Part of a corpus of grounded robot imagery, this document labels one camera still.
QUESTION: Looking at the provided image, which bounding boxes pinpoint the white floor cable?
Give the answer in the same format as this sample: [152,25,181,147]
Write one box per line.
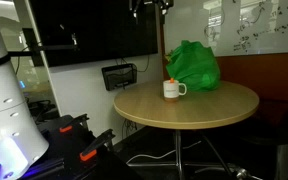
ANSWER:
[125,139,203,165]

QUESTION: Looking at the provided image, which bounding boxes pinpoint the silver metal floor fitting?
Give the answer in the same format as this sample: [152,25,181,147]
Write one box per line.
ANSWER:
[234,167,263,180]

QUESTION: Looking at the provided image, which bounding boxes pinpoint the black wire mesh wall holder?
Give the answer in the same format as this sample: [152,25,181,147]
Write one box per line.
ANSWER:
[101,63,138,92]

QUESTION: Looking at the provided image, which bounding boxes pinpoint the brown red bench seat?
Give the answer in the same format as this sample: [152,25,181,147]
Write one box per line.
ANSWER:
[215,51,288,134]

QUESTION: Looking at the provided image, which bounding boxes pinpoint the metal table leg base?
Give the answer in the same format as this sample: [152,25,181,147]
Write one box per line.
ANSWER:
[126,128,235,180]

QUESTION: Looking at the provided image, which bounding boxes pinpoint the green plastic bag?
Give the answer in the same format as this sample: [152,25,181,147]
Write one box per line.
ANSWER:
[165,39,222,93]

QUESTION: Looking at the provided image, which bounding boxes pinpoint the white ceramic mug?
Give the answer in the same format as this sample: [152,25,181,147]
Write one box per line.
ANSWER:
[162,79,188,102]

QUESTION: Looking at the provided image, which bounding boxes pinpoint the black robot cart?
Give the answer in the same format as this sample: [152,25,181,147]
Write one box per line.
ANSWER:
[20,114,142,180]

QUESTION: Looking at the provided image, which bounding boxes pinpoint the orange handled black clamp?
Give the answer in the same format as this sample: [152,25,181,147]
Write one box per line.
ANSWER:
[79,128,116,163]
[58,113,91,134]

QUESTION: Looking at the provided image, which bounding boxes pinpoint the black horizontal mount bar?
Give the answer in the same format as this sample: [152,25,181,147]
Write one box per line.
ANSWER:
[7,44,79,58]

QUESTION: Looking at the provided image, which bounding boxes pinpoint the large black wall screen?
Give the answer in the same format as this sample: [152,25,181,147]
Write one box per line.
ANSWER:
[28,0,159,68]

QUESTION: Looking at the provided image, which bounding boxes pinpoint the whiteboard with writing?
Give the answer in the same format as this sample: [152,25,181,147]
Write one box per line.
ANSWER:
[163,0,288,57]

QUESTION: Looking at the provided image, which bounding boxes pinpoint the black cables under screen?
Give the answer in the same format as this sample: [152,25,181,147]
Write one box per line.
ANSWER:
[114,54,151,75]

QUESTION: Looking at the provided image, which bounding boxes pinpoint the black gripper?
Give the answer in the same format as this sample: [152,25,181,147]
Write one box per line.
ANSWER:
[129,0,175,19]

